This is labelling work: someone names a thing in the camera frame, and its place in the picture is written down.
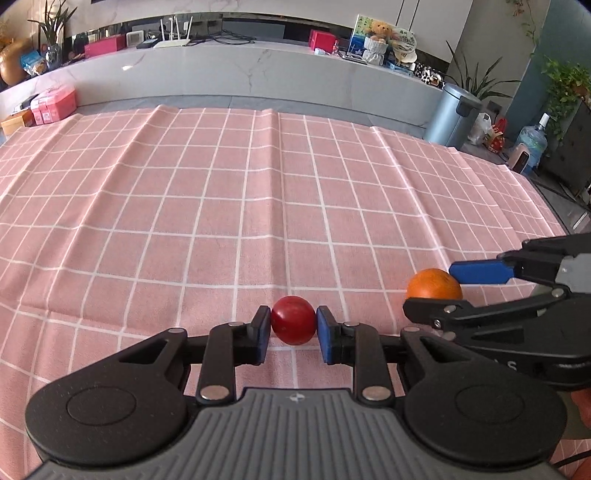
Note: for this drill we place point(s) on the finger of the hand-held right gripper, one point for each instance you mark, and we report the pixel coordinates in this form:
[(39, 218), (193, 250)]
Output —
[(480, 272), (438, 310)]

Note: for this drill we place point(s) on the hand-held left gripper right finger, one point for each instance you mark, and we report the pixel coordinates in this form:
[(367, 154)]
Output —
[(327, 334)]

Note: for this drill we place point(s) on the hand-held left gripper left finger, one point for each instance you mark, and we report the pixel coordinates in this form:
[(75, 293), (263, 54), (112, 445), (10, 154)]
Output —
[(262, 334)]

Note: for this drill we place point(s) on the orange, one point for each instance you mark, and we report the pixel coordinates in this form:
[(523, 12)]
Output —
[(431, 284)]

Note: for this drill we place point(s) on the red cherry tomato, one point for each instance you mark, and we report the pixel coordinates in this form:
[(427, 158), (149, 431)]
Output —
[(293, 321)]

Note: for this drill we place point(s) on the small pink heater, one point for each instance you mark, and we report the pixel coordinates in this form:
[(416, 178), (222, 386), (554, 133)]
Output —
[(519, 159)]

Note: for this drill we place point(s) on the red gift bag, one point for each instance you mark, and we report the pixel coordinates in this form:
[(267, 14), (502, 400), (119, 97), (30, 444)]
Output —
[(496, 137)]

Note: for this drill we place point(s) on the blue water jug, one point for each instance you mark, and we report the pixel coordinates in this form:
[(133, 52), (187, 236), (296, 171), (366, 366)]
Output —
[(533, 141)]

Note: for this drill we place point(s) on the white plastic bag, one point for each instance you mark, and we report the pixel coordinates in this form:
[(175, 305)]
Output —
[(479, 130)]

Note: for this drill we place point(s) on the pink checked tablecloth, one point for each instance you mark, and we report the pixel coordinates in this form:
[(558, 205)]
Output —
[(184, 207)]

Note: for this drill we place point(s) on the dark cabinet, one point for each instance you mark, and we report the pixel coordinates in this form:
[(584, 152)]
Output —
[(575, 157)]

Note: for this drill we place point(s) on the grey-blue pedal trash can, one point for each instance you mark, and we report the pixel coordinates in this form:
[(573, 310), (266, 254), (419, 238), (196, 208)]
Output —
[(450, 117)]

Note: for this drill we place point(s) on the tall leafy houseplant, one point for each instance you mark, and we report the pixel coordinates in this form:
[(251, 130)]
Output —
[(478, 74)]

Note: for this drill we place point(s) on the trailing ivy plant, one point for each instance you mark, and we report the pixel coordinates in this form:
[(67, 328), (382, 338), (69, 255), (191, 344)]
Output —
[(565, 87)]

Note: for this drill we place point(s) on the cow-patterned mug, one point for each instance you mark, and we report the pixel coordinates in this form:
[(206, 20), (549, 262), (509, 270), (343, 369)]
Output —
[(428, 74)]

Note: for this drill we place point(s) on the printed sun hat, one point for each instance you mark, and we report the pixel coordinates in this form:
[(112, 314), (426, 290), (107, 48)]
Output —
[(405, 46)]

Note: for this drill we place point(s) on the white bouquet wrap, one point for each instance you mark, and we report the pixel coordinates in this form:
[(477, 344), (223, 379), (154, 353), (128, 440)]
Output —
[(375, 51)]

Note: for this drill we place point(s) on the teddy bear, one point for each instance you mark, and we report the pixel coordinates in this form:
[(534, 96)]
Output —
[(381, 30)]

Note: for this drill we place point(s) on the white marble media console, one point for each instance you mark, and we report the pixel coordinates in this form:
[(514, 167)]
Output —
[(231, 71)]

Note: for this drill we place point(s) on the teddy bear gift basket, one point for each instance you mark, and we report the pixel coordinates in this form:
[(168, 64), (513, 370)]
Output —
[(361, 32)]

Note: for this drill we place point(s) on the red box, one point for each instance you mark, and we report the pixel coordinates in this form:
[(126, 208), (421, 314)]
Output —
[(322, 40)]

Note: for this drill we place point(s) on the pink storage boxes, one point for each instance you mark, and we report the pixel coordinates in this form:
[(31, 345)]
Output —
[(55, 106)]

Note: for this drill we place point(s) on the white wifi router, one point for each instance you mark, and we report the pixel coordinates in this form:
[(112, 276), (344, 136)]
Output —
[(173, 39)]

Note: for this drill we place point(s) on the small white clock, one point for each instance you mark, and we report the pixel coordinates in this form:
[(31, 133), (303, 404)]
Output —
[(135, 38)]

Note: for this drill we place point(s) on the cardboard box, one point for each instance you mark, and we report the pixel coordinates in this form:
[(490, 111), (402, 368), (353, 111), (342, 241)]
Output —
[(16, 124)]

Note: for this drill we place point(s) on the magenta flat box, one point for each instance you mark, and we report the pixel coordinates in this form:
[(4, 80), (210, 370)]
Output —
[(105, 47)]

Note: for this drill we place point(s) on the blue snack bag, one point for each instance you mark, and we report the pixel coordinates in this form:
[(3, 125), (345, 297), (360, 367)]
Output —
[(34, 63)]

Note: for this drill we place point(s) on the green plant in vase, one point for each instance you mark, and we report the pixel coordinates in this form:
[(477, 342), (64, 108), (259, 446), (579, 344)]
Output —
[(53, 32)]

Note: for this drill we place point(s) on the brown gourd ornament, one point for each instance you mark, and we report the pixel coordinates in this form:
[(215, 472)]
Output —
[(13, 62)]

